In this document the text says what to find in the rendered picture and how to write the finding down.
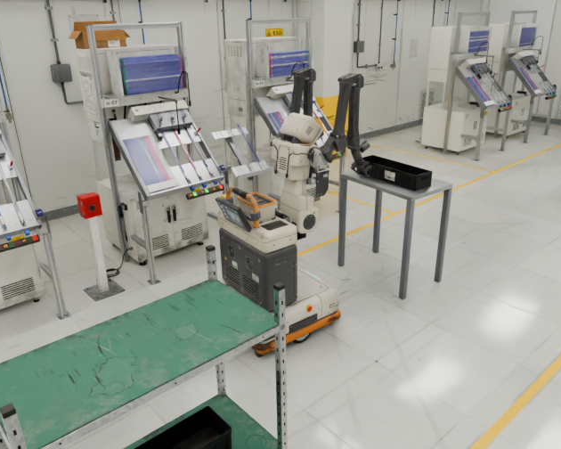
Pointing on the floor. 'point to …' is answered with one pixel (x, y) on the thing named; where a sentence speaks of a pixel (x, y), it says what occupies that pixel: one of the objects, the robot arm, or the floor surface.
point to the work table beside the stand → (405, 219)
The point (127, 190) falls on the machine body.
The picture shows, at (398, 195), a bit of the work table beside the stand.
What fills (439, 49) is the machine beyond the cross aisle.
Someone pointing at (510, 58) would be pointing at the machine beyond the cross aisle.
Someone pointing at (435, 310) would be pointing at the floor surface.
